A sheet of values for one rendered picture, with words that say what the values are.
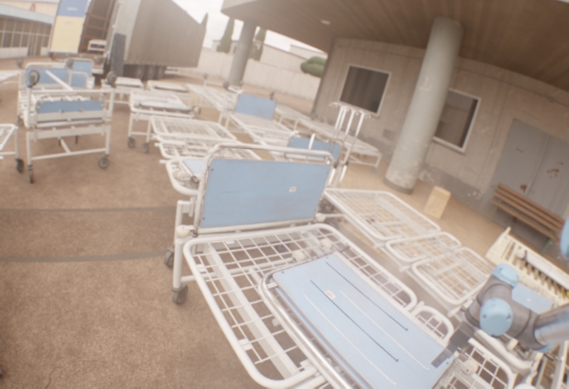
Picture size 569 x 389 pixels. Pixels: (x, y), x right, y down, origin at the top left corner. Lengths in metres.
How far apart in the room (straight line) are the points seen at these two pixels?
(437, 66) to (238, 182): 4.32
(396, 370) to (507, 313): 0.43
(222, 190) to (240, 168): 0.12
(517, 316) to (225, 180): 1.09
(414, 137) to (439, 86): 1.01
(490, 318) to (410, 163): 4.44
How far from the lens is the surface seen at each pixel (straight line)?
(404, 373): 0.94
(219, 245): 1.34
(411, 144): 4.90
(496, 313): 0.63
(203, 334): 1.48
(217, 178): 1.14
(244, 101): 4.59
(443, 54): 5.08
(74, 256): 1.90
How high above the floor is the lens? 1.21
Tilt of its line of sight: 19 degrees down
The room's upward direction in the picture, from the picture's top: 16 degrees clockwise
